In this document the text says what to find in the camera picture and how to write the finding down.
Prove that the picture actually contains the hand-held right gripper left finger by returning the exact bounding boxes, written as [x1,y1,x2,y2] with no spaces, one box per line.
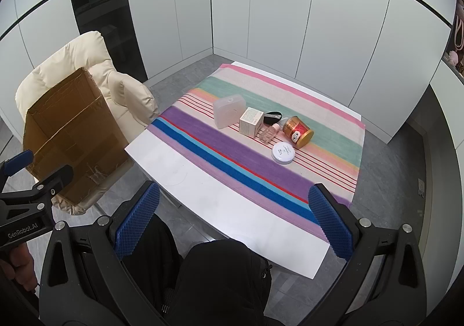
[38,181,161,326]

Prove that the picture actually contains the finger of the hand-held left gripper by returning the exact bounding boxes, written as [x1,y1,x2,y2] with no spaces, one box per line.
[0,165,75,211]
[0,150,35,185]

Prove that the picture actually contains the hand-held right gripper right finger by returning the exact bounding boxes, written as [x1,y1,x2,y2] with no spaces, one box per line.
[308,183,429,326]

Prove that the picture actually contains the brown cardboard box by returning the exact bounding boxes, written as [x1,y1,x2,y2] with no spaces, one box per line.
[22,67,135,206]

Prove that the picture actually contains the gold and red can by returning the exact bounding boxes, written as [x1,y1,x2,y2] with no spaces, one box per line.
[282,116,314,149]

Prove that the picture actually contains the small white carton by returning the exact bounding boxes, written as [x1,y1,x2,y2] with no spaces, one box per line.
[239,108,265,137]

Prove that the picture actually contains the translucent plastic lens case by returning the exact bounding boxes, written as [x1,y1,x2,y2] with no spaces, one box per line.
[213,94,248,130]

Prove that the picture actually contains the person's left hand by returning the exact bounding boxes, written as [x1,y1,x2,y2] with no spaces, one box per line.
[0,242,39,298]

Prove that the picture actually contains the round white tin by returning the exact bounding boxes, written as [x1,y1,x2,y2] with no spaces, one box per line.
[271,142,297,166]

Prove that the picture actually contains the striped multicolour cloth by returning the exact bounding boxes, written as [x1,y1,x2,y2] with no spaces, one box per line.
[150,63,366,243]

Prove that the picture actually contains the person's black pants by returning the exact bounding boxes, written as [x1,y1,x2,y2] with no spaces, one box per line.
[121,217,272,326]

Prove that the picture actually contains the small pink bottle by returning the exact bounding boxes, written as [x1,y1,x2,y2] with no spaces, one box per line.
[258,122,280,143]

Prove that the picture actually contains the cream padded armchair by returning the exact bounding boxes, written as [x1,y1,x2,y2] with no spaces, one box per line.
[14,31,160,216]

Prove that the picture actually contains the black glass cabinet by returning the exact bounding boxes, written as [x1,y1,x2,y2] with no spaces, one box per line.
[66,0,148,82]

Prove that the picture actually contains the open wall shelf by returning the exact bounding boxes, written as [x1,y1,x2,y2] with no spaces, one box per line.
[441,0,464,77]

